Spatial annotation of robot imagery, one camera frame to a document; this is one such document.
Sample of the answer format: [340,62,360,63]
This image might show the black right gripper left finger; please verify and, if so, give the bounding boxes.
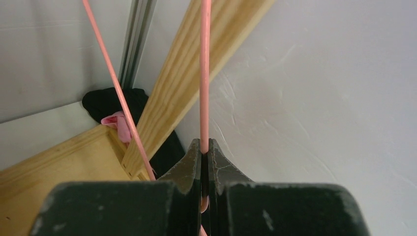
[30,139,202,236]

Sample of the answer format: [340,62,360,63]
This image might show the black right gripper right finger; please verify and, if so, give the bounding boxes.
[207,139,369,236]

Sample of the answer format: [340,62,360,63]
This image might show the pink wire hanger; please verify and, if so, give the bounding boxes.
[81,0,212,236]

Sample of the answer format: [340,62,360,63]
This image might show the small pink cloth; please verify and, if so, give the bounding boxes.
[101,111,132,144]

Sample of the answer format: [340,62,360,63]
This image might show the black cloth on table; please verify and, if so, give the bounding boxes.
[82,88,185,178]

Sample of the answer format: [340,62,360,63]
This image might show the aluminium corner profile right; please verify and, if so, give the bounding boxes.
[119,0,157,89]

